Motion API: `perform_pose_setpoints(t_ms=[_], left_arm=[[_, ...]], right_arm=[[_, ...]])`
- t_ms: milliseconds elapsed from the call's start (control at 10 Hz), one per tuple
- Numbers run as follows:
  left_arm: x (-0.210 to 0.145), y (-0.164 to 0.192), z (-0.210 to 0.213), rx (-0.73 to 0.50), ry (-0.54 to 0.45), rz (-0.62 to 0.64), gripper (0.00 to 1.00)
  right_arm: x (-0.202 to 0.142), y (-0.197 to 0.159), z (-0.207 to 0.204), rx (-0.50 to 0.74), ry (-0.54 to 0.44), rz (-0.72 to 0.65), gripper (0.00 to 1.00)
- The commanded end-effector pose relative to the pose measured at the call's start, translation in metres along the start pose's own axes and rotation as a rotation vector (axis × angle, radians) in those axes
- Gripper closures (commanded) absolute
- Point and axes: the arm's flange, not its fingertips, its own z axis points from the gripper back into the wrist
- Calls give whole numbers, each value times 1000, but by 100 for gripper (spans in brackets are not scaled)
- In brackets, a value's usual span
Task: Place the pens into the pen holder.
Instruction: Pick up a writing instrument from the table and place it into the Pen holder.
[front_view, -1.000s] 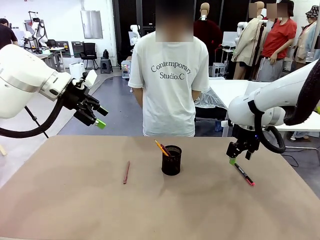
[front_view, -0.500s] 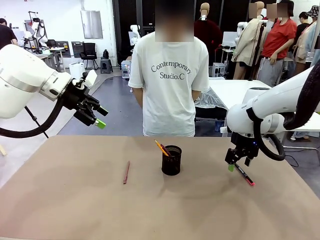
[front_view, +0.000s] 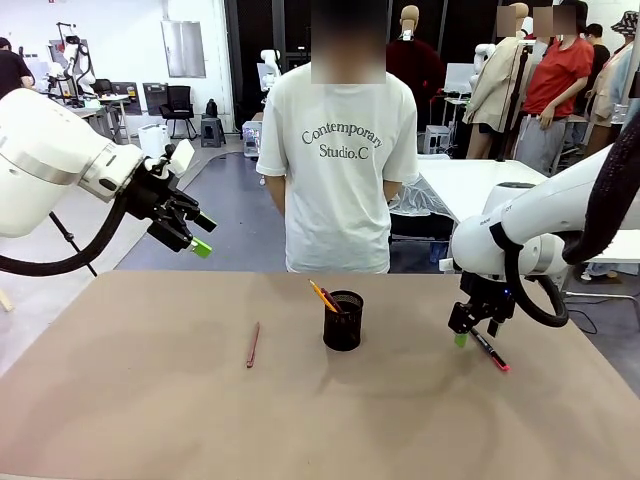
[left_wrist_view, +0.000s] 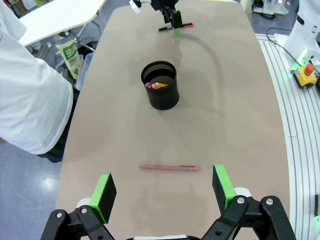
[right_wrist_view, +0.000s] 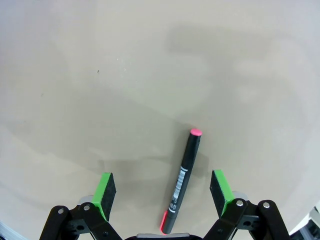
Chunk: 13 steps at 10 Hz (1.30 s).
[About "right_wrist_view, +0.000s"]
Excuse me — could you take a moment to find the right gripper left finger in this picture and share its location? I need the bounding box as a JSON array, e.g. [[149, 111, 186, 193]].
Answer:
[[38, 172, 124, 240]]

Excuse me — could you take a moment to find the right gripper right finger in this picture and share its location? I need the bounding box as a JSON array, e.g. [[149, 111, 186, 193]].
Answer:
[[203, 169, 290, 240]]

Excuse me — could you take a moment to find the black marker with pink cap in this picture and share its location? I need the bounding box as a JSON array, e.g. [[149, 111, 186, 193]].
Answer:
[[159, 127, 203, 236]]

